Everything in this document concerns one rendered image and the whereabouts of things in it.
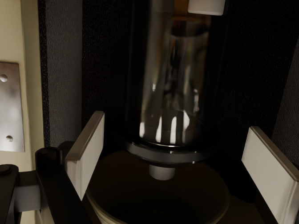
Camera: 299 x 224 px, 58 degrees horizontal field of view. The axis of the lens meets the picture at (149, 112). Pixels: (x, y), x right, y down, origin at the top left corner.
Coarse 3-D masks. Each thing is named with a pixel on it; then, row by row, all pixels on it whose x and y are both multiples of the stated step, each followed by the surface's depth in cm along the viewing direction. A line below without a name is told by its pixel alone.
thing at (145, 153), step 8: (120, 144) 25; (128, 144) 24; (136, 152) 23; (144, 152) 23; (152, 152) 23; (160, 152) 22; (200, 152) 23; (208, 152) 24; (160, 160) 23; (168, 160) 23; (176, 160) 23; (184, 160) 23; (192, 160) 23
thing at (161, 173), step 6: (144, 162) 25; (150, 162) 25; (150, 168) 29; (156, 168) 28; (162, 168) 28; (168, 168) 28; (174, 168) 28; (150, 174) 29; (156, 174) 28; (162, 174) 28; (168, 174) 28
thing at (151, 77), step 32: (160, 0) 20; (192, 0) 19; (224, 0) 20; (128, 32) 23; (160, 32) 20; (192, 32) 20; (224, 32) 21; (128, 64) 24; (160, 64) 21; (192, 64) 21; (224, 64) 23; (128, 96) 24; (160, 96) 22; (192, 96) 22; (128, 128) 25; (160, 128) 23; (192, 128) 23
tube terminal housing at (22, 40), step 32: (0, 0) 18; (32, 0) 20; (0, 32) 18; (32, 32) 21; (32, 64) 22; (32, 96) 23; (32, 128) 24; (0, 160) 22; (32, 160) 25; (128, 192) 40; (160, 192) 41
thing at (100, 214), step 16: (112, 160) 38; (128, 160) 40; (96, 176) 35; (112, 176) 38; (128, 176) 40; (144, 176) 41; (176, 176) 40; (192, 176) 39; (208, 176) 37; (96, 192) 33; (112, 192) 37; (176, 192) 40; (192, 192) 38; (208, 192) 36; (224, 192) 33; (96, 208) 28; (208, 208) 34; (224, 208) 30
